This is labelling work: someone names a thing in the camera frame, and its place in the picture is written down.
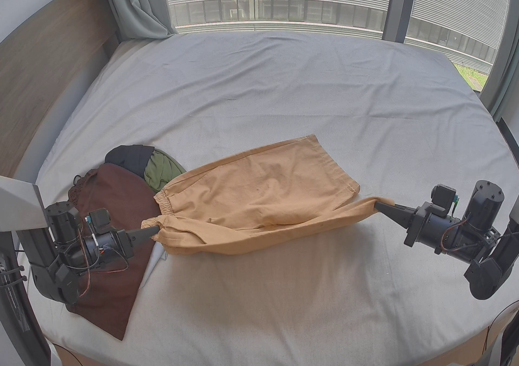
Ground black garment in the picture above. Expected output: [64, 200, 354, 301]
[105, 145, 157, 179]

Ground tan shorts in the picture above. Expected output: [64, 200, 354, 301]
[151, 134, 392, 256]

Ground bed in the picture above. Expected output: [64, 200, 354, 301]
[0, 0, 519, 366]

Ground pale grey garment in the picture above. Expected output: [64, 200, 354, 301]
[140, 240, 167, 288]

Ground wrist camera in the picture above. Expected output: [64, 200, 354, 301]
[86, 209, 112, 235]
[430, 184, 459, 217]

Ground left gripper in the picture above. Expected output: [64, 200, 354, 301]
[83, 229, 135, 268]

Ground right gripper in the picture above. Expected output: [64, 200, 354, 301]
[402, 201, 466, 255]

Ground green garment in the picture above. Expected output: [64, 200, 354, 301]
[144, 149, 188, 194]

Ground brown garment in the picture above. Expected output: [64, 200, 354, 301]
[65, 163, 167, 341]

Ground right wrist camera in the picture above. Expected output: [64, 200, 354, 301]
[430, 184, 459, 217]

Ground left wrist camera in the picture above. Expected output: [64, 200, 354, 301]
[86, 209, 112, 235]

